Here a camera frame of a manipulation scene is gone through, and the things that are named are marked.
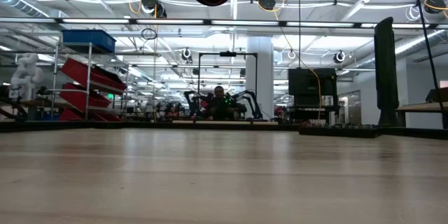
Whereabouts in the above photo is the blue storage bin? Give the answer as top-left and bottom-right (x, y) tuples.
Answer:
(62, 29), (118, 55)

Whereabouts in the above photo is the white round pillar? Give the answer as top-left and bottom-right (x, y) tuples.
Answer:
(245, 36), (275, 108)

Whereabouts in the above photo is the red storage bin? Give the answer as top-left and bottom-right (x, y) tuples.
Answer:
(57, 107), (123, 123)
(60, 57), (128, 95)
(58, 83), (113, 112)

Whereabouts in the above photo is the black monitor cart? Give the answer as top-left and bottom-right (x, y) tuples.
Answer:
(287, 67), (340, 122)

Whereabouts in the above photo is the person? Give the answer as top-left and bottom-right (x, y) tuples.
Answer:
(205, 85), (243, 121)

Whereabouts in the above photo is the tall black column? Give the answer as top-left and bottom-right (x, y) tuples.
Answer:
(372, 16), (400, 127)

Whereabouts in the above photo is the thin black slanted pole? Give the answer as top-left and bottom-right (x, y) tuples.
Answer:
(409, 0), (446, 113)

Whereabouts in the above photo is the wooden top workbench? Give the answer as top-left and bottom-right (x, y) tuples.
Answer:
(395, 101), (448, 130)

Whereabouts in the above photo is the black ceiling cable reel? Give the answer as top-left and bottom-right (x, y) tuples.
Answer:
(127, 0), (168, 20)
(257, 0), (285, 22)
(423, 0), (448, 20)

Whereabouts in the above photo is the black gantry frame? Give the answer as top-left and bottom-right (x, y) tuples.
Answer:
(197, 51), (259, 103)

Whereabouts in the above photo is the metal wire shelving rack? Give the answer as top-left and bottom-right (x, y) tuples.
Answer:
(50, 41), (130, 123)

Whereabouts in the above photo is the yellow hanging cable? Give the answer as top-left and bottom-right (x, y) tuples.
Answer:
(307, 66), (323, 121)

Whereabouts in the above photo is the black aluminium table frame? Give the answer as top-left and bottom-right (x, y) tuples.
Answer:
(0, 120), (448, 141)

